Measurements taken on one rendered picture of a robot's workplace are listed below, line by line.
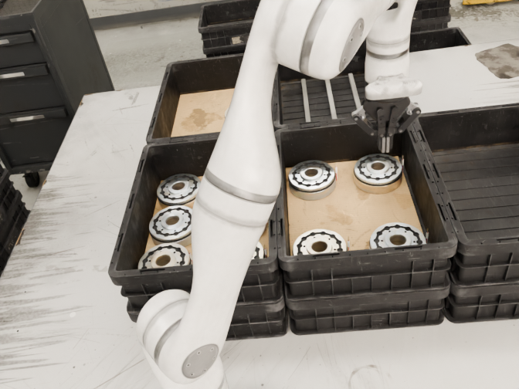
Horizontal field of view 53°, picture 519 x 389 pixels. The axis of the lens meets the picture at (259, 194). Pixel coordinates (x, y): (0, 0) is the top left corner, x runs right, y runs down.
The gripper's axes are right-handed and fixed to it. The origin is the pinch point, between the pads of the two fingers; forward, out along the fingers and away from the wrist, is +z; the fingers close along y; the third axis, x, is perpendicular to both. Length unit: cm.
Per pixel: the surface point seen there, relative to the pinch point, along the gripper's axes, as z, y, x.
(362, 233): 15.1, 5.6, 9.0
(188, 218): 11.9, 40.9, 3.4
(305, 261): 5.2, 17.1, 23.8
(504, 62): 27, -51, -72
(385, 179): 11.9, -0.8, -3.0
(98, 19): 90, 167, -323
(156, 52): 98, 113, -269
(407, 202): 15.1, -4.8, 1.3
